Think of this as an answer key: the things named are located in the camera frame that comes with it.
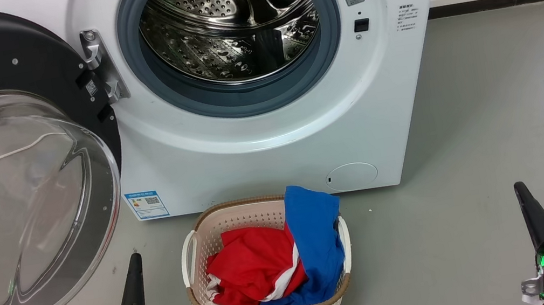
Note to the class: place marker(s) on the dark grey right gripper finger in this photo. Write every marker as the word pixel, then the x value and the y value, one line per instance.
pixel 542 219
pixel 529 215

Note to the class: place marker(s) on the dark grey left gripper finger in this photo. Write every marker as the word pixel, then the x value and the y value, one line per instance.
pixel 139 288
pixel 128 292

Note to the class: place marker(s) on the washer door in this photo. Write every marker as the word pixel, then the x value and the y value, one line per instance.
pixel 13 204

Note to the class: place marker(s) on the white front-load washing machine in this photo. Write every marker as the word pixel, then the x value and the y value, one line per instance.
pixel 260 149

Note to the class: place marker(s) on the washer drum opening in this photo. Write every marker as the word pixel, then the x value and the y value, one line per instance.
pixel 242 100

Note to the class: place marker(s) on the metal door hinge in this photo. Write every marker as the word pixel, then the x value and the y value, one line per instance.
pixel 99 60

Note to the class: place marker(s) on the black door latch socket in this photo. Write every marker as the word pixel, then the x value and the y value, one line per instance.
pixel 361 25

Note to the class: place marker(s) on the steel washing machine drum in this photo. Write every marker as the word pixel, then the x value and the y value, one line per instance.
pixel 229 23

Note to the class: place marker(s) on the blue energy label sticker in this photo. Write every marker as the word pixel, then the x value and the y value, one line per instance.
pixel 146 205

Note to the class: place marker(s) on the cream plastic laundry basket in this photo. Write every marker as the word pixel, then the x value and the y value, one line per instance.
pixel 228 219

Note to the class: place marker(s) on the red garment with white stripe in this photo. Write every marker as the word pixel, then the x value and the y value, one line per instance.
pixel 251 265

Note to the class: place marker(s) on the round filter cover flap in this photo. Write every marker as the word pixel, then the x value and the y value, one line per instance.
pixel 352 176

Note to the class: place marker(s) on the blue garment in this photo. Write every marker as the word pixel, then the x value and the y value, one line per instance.
pixel 315 233

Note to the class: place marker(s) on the small printed text label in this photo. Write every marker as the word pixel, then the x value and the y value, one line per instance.
pixel 407 17

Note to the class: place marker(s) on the black wall baseboard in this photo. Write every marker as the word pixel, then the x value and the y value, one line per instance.
pixel 499 2

